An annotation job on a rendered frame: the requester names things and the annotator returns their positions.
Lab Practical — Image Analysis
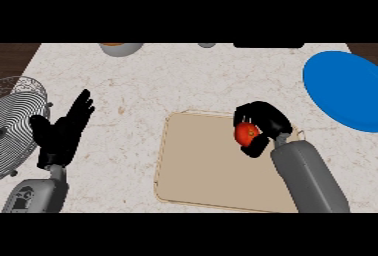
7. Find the grey bowl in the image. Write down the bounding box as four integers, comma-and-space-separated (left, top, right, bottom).
98, 42, 144, 58

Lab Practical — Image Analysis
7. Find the wire basket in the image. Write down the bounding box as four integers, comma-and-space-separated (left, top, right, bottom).
0, 75, 54, 180

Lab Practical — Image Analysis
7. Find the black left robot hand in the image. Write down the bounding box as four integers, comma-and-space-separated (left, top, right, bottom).
28, 88, 97, 170

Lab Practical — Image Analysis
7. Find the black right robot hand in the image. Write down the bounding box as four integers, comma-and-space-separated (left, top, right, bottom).
231, 100, 293, 159

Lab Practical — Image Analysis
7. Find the beige tray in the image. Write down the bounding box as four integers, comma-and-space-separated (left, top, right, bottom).
153, 111, 307, 214

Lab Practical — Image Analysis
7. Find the blue plate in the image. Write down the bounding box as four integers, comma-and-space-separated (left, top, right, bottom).
301, 50, 378, 134

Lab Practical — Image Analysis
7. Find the red tomato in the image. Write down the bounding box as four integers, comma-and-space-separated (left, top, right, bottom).
233, 121, 261, 148

